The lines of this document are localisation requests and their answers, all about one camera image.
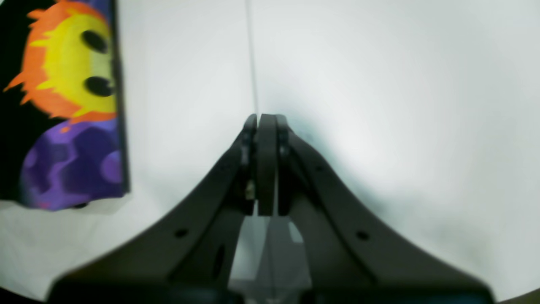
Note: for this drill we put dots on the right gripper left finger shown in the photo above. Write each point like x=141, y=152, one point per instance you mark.
x=190, y=251

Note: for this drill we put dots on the black T-shirt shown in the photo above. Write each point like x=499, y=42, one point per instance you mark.
x=63, y=134

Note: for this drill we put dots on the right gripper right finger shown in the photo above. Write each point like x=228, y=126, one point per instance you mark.
x=350, y=251

